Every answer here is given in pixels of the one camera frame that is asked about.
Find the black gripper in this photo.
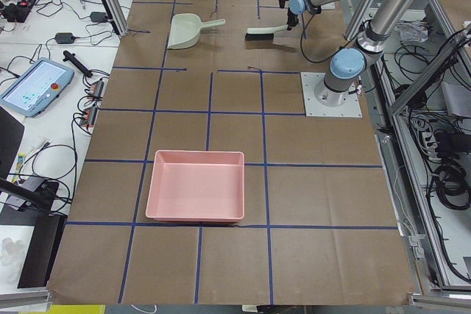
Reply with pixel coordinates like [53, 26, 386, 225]
[278, 0, 299, 30]

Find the black handle tool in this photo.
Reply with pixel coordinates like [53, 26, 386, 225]
[63, 50, 93, 78]

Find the pale green dustpan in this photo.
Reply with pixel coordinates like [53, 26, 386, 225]
[167, 13, 226, 50]

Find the black power adapter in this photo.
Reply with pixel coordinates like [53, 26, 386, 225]
[90, 12, 109, 24]
[54, 32, 79, 44]

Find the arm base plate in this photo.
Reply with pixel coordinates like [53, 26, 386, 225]
[300, 72, 363, 118]

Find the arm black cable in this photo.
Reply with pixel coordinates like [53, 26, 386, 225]
[300, 10, 338, 65]

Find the pink plastic bin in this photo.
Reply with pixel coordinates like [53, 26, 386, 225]
[145, 150, 245, 223]

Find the blue teach pendant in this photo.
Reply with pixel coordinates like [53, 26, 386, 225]
[1, 57, 74, 117]

